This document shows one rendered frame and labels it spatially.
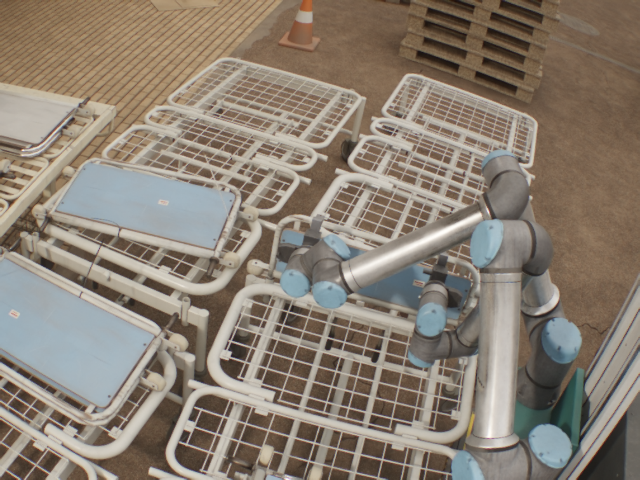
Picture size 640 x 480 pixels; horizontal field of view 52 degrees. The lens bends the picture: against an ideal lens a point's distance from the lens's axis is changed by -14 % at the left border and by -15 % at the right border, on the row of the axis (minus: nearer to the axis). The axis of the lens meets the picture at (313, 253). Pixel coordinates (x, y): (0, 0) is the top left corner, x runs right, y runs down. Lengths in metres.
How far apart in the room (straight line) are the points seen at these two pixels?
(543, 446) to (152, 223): 1.71
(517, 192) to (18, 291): 1.65
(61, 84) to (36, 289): 2.88
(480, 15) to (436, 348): 4.14
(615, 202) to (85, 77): 3.91
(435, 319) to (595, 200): 3.08
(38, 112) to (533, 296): 2.31
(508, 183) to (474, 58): 4.23
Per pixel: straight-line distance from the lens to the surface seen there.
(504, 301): 1.83
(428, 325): 2.22
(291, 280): 2.20
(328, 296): 2.05
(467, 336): 2.27
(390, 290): 2.71
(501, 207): 1.95
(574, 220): 4.78
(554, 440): 2.02
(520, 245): 1.84
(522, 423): 2.40
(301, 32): 5.99
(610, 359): 2.23
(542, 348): 2.34
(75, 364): 2.32
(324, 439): 2.64
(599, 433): 2.10
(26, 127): 3.34
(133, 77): 5.30
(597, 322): 4.01
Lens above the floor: 2.28
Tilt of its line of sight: 38 degrees down
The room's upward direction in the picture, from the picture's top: 12 degrees clockwise
